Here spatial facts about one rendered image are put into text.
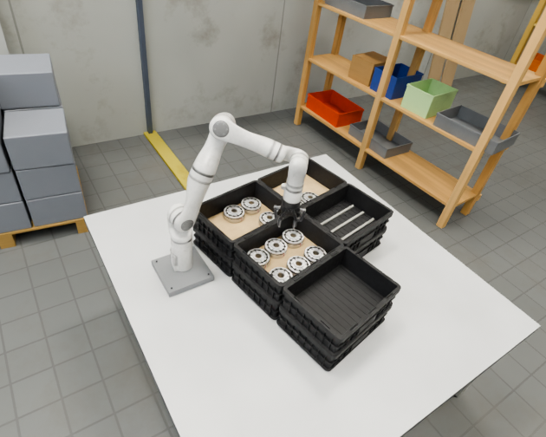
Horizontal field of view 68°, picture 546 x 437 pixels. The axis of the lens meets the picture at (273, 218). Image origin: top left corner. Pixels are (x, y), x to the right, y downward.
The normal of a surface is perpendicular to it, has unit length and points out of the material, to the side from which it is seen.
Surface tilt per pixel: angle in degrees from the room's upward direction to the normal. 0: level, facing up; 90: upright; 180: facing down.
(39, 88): 90
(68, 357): 0
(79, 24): 90
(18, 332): 0
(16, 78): 90
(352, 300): 0
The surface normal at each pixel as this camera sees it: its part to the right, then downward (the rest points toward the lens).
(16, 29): 0.54, 0.59
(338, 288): 0.12, -0.76
